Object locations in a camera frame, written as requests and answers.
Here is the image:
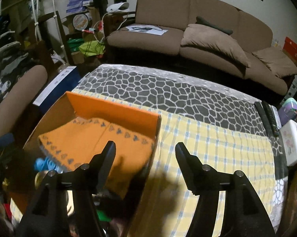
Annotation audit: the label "orange cloth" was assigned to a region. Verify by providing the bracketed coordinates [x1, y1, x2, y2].
[38, 117, 155, 199]

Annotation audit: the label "green hair roller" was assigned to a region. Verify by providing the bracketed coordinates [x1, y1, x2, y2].
[96, 210, 111, 222]

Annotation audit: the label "light blue roller in box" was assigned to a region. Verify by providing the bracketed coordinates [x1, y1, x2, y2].
[34, 157, 63, 173]

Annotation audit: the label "orange cardboard box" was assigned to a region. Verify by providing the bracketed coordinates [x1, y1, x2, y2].
[8, 91, 162, 218]

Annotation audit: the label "yellow plaid tablecloth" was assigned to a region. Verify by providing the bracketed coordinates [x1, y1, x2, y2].
[24, 89, 275, 236]

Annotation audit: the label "white tissue box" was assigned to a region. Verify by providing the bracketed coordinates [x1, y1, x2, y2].
[280, 120, 297, 166]

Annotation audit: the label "black remote control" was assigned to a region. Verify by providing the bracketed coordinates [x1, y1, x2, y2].
[254, 102, 273, 137]
[261, 101, 279, 137]

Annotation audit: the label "brown chair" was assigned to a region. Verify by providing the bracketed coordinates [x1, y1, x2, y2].
[0, 65, 48, 137]

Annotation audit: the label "purple container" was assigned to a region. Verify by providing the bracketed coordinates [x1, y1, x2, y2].
[278, 97, 297, 126]

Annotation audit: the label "navy blue box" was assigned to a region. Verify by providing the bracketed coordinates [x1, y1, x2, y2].
[33, 66, 81, 113]

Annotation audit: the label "grey pebble pattern cloth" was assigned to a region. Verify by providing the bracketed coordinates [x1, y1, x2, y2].
[75, 64, 288, 228]

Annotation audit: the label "brown cushion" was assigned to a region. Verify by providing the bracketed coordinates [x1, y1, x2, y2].
[181, 24, 250, 68]
[252, 47, 297, 78]

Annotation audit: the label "green bag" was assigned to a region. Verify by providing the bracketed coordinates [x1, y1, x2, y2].
[67, 39, 105, 57]

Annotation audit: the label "red box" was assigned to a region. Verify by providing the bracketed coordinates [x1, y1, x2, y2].
[283, 37, 297, 62]

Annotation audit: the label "round tin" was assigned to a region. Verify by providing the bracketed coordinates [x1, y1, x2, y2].
[72, 12, 92, 31]

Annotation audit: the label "papers on sofa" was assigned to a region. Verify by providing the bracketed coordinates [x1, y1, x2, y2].
[126, 25, 168, 36]

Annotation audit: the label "brown sofa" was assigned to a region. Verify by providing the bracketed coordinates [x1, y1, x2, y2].
[107, 0, 297, 96]

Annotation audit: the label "white lamp device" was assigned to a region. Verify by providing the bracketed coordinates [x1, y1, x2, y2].
[107, 2, 130, 13]

